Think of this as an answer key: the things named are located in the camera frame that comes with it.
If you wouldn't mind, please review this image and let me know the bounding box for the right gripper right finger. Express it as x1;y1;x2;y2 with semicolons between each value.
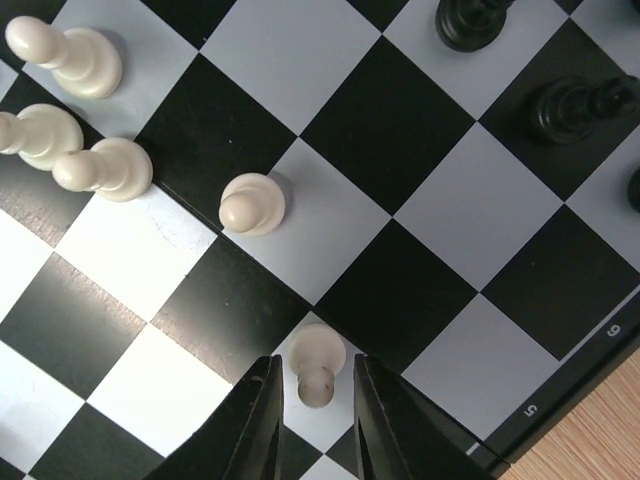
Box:
353;354;492;479

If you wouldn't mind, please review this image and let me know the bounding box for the white pawn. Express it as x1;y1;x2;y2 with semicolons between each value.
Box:
288;323;347;409

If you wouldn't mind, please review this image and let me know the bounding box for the black grey chessboard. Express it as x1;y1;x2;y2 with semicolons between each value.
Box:
1;1;639;479

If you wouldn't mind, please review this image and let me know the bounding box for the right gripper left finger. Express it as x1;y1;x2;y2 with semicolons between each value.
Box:
146;355;284;480

